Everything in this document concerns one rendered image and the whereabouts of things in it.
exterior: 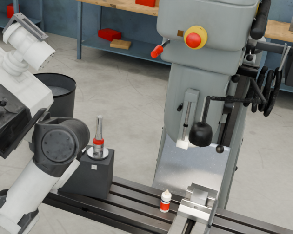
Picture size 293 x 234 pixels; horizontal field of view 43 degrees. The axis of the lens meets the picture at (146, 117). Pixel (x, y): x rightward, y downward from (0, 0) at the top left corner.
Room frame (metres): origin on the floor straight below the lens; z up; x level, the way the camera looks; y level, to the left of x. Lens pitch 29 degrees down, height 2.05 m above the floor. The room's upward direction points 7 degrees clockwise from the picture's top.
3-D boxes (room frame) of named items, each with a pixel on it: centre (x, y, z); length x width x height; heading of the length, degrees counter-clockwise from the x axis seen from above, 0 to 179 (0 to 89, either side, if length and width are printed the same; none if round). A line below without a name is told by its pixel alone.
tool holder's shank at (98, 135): (1.29, 0.19, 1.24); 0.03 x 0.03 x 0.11
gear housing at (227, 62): (1.24, -0.18, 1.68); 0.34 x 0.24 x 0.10; 164
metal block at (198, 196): (1.18, -0.25, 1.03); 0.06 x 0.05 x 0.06; 72
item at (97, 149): (1.29, 0.19, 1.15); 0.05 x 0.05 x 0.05
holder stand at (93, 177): (1.30, 0.23, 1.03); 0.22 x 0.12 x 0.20; 85
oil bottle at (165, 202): (1.21, -0.12, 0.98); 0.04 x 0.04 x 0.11
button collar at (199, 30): (0.98, -0.11, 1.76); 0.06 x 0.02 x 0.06; 74
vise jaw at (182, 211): (1.12, -0.23, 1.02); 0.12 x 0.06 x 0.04; 72
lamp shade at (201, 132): (1.00, -0.17, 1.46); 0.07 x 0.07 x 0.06
